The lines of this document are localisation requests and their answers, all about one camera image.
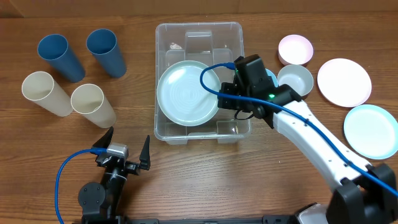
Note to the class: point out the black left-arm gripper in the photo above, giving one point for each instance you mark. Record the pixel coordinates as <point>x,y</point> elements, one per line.
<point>135,168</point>

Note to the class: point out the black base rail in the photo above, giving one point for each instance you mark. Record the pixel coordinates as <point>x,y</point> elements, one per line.
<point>266,219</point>

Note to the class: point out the clear plastic storage container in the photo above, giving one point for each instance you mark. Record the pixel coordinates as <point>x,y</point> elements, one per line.
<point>212,43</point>

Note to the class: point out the blue cup near container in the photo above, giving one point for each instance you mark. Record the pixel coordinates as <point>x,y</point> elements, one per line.
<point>103,45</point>

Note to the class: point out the pink plate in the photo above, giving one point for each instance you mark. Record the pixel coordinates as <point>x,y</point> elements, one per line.
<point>344,82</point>

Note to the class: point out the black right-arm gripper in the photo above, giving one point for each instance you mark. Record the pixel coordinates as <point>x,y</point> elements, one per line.
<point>222,103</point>

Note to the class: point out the pink bowl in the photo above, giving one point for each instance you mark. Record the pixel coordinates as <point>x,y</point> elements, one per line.
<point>295,49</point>

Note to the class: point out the cream cup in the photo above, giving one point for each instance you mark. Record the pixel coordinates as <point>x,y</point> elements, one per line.
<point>90,101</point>
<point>41,88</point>

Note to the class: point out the light blue plate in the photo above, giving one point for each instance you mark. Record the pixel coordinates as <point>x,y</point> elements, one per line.
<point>371,131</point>

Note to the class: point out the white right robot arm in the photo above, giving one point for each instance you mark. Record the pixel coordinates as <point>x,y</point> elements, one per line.
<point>361,192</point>

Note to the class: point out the grey-green plate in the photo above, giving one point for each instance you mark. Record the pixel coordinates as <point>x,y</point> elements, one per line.
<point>181,96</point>

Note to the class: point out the grey bowl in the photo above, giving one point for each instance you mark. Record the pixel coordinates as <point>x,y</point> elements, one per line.
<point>297,77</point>

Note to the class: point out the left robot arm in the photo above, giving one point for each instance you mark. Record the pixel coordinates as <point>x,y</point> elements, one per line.
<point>100,200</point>

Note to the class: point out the blue cup far left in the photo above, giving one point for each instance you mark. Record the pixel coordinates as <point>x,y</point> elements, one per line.
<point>56,51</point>

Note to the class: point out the light blue bowl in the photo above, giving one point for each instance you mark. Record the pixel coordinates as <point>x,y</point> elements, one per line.
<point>273,77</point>

